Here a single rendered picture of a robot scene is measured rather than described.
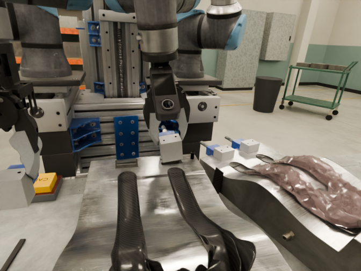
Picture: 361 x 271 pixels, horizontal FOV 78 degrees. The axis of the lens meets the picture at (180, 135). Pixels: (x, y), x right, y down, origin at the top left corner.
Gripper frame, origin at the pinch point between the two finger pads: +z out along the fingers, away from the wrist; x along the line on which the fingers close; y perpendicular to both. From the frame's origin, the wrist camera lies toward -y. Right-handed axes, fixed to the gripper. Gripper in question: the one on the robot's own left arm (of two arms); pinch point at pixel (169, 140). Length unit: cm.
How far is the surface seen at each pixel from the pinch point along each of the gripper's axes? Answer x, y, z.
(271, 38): -388, 538, 87
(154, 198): 6.1, -14.0, 3.4
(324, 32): -615, 598, 98
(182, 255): 4.2, -30.1, -3.7
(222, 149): -15.8, 4.3, 9.3
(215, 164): -12.1, 0.2, 10.9
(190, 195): -1.0, -14.2, 4.7
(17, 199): 27.2, -14.2, -3.4
